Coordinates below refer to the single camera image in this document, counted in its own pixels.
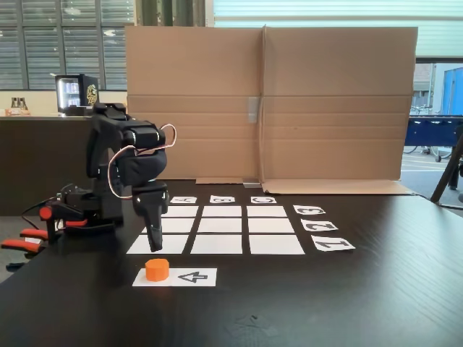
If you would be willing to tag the round orange token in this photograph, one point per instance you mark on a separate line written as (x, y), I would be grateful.
(156, 269)

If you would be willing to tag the white nine-square grid sheet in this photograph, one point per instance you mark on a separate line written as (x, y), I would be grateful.
(220, 225)

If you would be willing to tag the paper sheet letter A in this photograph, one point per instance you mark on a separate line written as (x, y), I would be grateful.
(183, 200)

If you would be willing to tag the paper sheet letter B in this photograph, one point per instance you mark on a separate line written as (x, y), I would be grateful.
(222, 199)

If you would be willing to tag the black red clamp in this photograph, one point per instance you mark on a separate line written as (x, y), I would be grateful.
(77, 222)

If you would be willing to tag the white arrow paper sheet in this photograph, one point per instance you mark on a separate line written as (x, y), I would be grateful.
(195, 277)

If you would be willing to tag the grey tape strip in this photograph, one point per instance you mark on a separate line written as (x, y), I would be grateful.
(253, 109)
(252, 183)

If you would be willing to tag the black mini fridge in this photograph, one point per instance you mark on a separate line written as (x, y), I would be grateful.
(76, 95)

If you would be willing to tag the paper sheet letter C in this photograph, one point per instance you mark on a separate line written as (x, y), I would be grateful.
(263, 200)

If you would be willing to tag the black orange clamp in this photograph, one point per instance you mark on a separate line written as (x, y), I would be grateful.
(27, 246)

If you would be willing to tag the paper sheet number 3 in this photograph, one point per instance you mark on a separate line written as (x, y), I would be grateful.
(308, 209)

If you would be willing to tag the paper sheet number 2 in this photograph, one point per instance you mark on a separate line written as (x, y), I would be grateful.
(319, 225)

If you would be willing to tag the paper sheet number 1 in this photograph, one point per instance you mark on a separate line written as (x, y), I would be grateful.
(332, 244)

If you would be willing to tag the brown cardboard screen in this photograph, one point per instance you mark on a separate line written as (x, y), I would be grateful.
(325, 108)

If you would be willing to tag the blue foosball table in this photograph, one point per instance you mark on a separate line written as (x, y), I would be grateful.
(434, 130)

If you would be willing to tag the black tripod leg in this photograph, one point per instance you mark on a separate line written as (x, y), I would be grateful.
(446, 170)

